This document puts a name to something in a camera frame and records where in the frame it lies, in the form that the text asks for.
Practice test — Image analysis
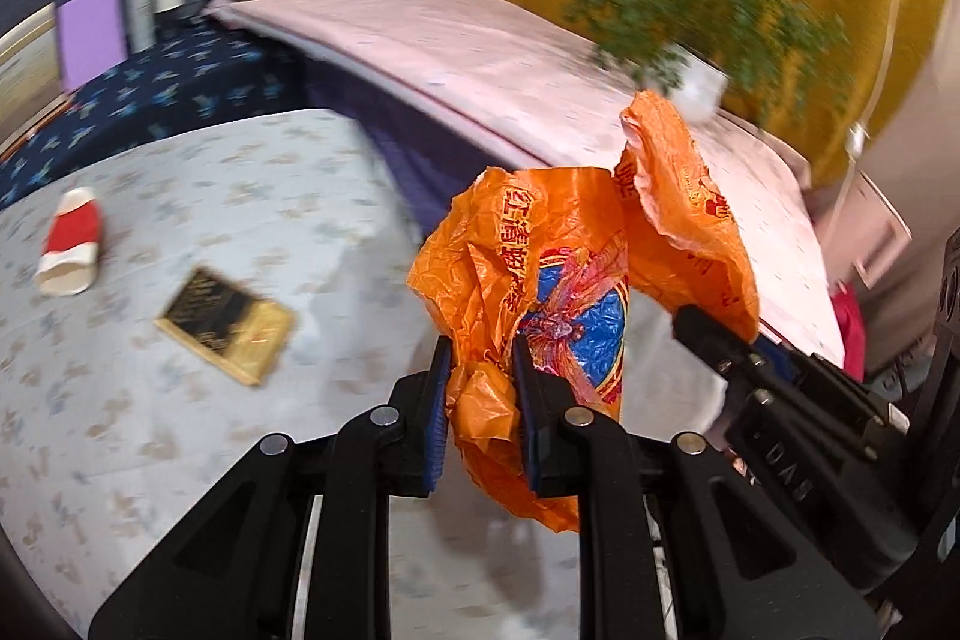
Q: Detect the orange plastic bag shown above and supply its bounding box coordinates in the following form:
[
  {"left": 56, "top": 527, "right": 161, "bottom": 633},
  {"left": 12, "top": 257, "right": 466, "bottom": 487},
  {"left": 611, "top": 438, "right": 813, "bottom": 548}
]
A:
[{"left": 407, "top": 89, "right": 760, "bottom": 534}]

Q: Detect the white appliance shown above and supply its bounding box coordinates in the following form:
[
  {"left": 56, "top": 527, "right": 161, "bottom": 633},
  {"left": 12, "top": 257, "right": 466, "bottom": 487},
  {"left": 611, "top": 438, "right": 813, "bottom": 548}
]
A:
[{"left": 814, "top": 167, "right": 916, "bottom": 378}]

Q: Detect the red and white slipper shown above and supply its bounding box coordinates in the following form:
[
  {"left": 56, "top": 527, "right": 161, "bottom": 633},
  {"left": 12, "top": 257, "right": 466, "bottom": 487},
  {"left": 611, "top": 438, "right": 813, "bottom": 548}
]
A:
[{"left": 35, "top": 186, "right": 104, "bottom": 298}]

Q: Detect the green plant in white pot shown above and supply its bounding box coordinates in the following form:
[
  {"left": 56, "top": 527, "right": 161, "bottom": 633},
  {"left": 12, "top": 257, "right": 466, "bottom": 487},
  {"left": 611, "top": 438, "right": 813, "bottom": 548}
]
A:
[{"left": 540, "top": 0, "right": 852, "bottom": 125}]

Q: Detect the light grey floral tablecloth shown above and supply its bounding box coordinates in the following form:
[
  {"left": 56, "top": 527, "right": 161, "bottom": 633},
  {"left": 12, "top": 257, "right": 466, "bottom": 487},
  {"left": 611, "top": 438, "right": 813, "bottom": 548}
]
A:
[{"left": 0, "top": 107, "right": 676, "bottom": 640}]

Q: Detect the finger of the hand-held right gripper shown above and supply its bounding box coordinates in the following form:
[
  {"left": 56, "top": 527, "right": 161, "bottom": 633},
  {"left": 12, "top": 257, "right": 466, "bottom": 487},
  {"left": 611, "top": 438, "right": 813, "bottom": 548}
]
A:
[
  {"left": 754, "top": 338, "right": 902, "bottom": 455},
  {"left": 673, "top": 305, "right": 775, "bottom": 402}
]

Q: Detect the purple card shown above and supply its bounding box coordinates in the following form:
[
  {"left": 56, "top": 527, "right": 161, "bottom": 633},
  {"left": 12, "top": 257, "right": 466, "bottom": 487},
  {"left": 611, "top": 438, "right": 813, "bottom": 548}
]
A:
[{"left": 56, "top": 0, "right": 128, "bottom": 94}]

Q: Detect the red cloth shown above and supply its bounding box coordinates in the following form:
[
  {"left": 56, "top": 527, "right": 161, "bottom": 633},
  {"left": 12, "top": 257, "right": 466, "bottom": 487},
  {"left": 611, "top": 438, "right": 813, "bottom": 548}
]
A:
[{"left": 829, "top": 284, "right": 867, "bottom": 382}]

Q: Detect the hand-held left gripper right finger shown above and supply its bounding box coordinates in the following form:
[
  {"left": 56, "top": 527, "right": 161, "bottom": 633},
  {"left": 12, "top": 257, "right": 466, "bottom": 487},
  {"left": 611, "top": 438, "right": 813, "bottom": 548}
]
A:
[{"left": 512, "top": 334, "right": 878, "bottom": 640}]

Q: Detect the purple cloth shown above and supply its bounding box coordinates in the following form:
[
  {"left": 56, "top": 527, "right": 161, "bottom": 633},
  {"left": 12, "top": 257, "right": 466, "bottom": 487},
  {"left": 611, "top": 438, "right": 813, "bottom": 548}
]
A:
[{"left": 304, "top": 47, "right": 488, "bottom": 236}]

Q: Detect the gold and black box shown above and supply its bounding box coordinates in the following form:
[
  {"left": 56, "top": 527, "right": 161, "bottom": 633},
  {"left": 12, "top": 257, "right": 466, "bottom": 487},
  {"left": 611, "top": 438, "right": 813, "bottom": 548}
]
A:
[{"left": 154, "top": 266, "right": 297, "bottom": 388}]

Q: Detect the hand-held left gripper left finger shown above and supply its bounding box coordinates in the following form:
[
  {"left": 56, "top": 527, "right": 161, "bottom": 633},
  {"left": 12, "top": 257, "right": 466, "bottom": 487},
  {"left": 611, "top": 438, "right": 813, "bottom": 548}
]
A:
[{"left": 88, "top": 334, "right": 455, "bottom": 640}]

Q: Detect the pink tablecloth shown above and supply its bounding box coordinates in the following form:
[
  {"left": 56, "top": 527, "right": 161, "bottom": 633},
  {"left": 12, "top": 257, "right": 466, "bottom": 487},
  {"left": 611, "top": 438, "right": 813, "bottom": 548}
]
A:
[{"left": 204, "top": 0, "right": 845, "bottom": 371}]

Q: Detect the navy floral cloth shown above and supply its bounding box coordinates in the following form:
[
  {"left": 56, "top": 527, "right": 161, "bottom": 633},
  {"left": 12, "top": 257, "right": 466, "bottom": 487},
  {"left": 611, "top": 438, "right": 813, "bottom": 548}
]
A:
[{"left": 0, "top": 14, "right": 308, "bottom": 210}]

